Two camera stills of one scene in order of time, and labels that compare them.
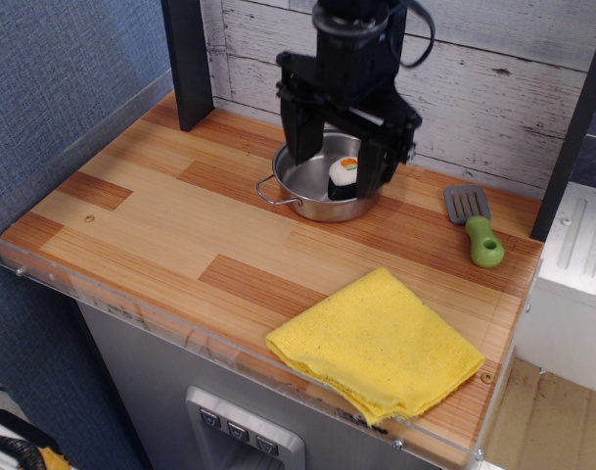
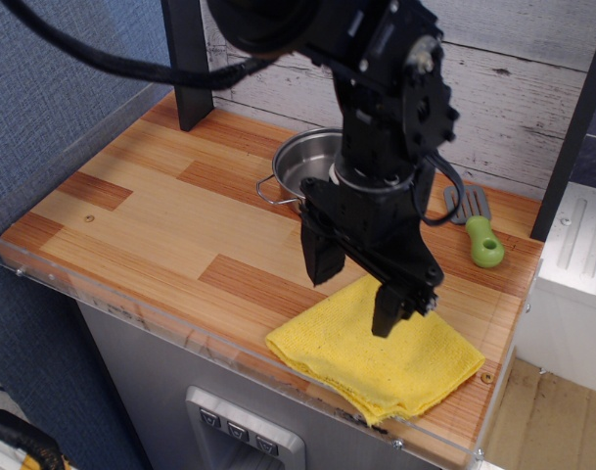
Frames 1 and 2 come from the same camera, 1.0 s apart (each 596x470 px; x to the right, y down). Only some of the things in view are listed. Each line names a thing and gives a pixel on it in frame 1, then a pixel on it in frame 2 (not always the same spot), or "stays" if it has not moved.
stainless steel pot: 306,183 stays
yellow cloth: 378,346 stays
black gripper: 358,77 → 377,219
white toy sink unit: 567,329 stays
